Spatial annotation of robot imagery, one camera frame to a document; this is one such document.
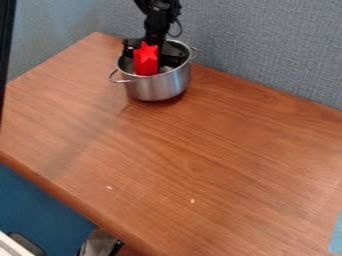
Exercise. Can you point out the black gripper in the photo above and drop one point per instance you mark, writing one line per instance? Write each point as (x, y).
(170, 56)

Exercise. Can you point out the red star-shaped bar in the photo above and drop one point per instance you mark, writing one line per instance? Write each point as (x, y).
(146, 60)

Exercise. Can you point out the stainless steel pot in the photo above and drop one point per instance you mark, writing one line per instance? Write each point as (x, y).
(155, 87)

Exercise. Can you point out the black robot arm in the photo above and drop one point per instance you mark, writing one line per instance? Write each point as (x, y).
(162, 14)

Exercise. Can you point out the white object bottom left corner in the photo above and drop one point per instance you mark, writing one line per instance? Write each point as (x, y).
(11, 248)

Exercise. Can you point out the grey chair part below table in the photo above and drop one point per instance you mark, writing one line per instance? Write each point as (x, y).
(100, 244)

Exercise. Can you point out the dark vertical post left edge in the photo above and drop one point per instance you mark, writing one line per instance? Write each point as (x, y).
(7, 21)

